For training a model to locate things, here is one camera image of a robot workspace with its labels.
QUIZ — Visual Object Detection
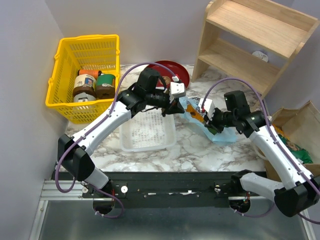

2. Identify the white round wall fixture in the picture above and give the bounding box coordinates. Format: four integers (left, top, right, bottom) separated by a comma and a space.
252, 50, 269, 63

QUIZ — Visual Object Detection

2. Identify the green snack packet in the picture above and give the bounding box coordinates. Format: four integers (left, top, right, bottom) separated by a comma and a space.
278, 133, 313, 164

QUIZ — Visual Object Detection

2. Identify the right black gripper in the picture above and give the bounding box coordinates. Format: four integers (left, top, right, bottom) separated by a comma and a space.
203, 106, 237, 134

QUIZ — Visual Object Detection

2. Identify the white plastic perforated basket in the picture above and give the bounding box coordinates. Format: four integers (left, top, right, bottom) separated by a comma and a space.
119, 109, 177, 152

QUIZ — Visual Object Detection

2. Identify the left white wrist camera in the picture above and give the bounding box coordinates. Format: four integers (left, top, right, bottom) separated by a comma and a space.
169, 81, 186, 100

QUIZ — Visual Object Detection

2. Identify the orange capped bottle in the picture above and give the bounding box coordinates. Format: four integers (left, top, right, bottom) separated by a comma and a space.
77, 69, 102, 79

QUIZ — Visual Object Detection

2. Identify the light blue plastic grocery bag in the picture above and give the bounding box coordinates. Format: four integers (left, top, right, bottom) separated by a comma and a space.
179, 96, 237, 145

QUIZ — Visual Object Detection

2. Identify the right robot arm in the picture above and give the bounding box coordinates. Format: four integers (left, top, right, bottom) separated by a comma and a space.
198, 90, 320, 217

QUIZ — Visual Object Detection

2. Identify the white labelled brown jar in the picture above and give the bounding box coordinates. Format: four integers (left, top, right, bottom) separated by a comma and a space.
72, 74, 97, 96

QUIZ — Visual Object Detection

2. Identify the brown paper bag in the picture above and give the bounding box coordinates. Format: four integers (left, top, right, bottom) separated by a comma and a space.
272, 101, 320, 177

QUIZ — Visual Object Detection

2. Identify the red round tray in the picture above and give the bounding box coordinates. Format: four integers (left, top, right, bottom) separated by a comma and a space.
147, 60, 190, 89

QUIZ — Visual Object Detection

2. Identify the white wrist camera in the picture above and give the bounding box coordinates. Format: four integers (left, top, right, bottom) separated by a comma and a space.
198, 98, 216, 120
169, 81, 186, 100

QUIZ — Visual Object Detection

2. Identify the grey white packaged item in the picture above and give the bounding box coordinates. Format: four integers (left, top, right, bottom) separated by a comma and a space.
73, 92, 96, 103

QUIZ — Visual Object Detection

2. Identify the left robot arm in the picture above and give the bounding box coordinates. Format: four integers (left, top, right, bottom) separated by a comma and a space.
54, 67, 186, 198

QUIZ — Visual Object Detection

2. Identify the green lidded brown jar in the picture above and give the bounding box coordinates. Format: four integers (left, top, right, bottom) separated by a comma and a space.
95, 74, 116, 99

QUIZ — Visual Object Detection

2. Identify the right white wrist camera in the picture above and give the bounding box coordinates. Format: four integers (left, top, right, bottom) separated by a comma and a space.
198, 98, 216, 120

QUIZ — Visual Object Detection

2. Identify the orange mixed food packet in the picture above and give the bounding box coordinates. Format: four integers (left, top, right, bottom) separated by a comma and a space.
186, 104, 206, 123

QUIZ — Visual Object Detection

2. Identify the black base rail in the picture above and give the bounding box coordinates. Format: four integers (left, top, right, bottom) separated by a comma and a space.
82, 171, 270, 209

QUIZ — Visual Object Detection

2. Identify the yellow plastic shopping basket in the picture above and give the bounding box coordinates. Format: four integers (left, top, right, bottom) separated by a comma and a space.
45, 34, 120, 124

